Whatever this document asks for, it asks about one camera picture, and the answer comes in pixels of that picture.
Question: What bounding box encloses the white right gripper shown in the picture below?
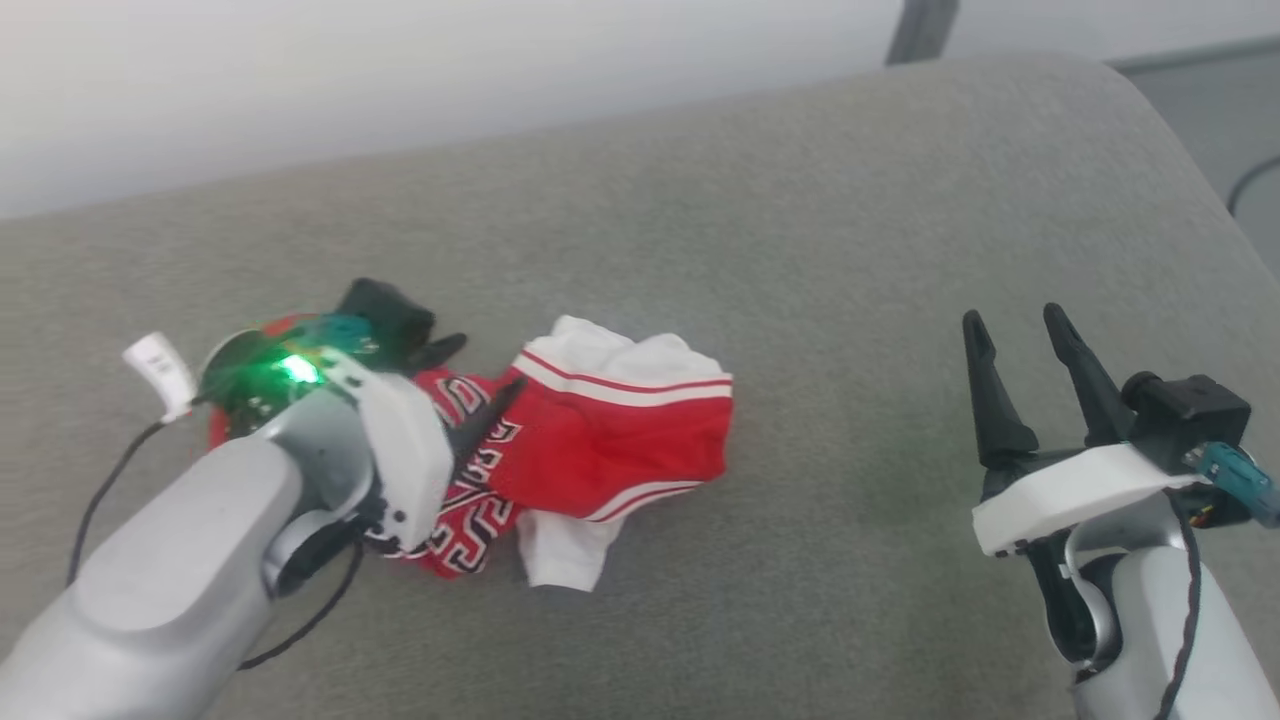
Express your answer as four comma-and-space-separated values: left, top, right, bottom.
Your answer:
962, 303, 1201, 558

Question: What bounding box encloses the grey fabric sofa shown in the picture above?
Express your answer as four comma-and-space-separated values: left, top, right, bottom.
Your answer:
0, 55, 1280, 720

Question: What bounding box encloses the teal right camera plug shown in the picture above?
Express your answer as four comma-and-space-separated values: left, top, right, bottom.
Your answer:
1185, 443, 1280, 529

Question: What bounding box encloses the red white basketball jersey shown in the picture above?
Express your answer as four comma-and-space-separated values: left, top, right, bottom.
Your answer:
208, 315, 736, 591

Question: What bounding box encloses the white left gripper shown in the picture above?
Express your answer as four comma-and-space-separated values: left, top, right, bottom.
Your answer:
320, 333, 528, 558

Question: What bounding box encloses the white cable label tag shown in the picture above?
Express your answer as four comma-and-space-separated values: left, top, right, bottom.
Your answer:
122, 332, 198, 422

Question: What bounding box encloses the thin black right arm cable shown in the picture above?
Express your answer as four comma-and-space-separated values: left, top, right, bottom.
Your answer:
1155, 490, 1203, 720

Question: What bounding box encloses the dark grey upright post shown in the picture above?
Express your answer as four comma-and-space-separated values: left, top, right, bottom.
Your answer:
885, 0, 961, 67

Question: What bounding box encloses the black cable on floor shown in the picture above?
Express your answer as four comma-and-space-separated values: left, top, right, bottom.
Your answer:
1225, 155, 1280, 217

